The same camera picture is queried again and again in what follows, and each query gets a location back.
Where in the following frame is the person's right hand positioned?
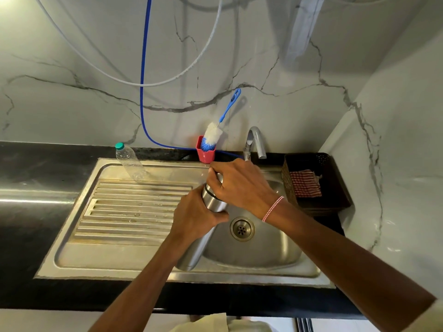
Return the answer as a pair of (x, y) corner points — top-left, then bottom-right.
(206, 158), (283, 222)

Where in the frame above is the person's left hand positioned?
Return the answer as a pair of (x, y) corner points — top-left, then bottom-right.
(168, 184), (230, 247)

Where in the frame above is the steel flask bottle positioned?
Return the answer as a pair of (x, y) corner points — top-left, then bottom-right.
(175, 196), (229, 272)

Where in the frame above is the steel flask cup lid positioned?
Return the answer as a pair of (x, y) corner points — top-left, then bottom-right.
(201, 171), (229, 213)

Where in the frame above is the blue white bottle brush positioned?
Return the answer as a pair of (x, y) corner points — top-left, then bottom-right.
(200, 87), (242, 152)

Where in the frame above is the red checkered cloth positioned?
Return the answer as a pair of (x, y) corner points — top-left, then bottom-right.
(289, 169), (323, 199)

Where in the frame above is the clear plastic water bottle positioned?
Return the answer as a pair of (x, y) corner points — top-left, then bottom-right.
(114, 142), (149, 182)

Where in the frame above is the person's left forearm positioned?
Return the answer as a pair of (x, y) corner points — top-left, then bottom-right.
(88, 235), (194, 332)

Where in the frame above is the person's right forearm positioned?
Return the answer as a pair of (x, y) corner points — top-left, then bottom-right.
(264, 200), (437, 332)

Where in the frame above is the metal sink drain strainer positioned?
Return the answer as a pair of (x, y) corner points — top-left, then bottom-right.
(229, 216), (256, 243)

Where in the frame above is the red plastic brush holder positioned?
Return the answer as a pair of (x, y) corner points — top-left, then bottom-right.
(195, 135), (217, 165)

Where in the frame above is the chrome sink faucet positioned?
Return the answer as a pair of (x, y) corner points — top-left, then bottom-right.
(243, 126), (268, 162)

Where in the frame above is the dark woven tray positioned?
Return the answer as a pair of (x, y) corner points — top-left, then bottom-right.
(281, 152), (353, 217)

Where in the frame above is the stainless steel sink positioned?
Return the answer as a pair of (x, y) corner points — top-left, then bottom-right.
(34, 158), (336, 290)

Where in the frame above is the red white thread bracelet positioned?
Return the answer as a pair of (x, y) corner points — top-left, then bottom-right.
(261, 195), (285, 224)

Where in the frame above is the white hose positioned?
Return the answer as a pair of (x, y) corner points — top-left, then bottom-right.
(33, 0), (224, 88)

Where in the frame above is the blue hose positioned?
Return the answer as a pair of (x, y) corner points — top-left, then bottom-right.
(139, 0), (245, 160)

